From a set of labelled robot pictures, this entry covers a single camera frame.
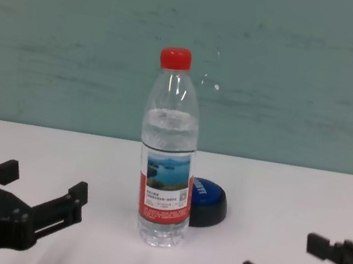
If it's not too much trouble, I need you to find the blue push button black base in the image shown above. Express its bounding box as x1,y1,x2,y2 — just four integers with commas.
184,175,234,234

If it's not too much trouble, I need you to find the clear water bottle red cap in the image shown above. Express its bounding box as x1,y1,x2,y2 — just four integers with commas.
121,42,220,253

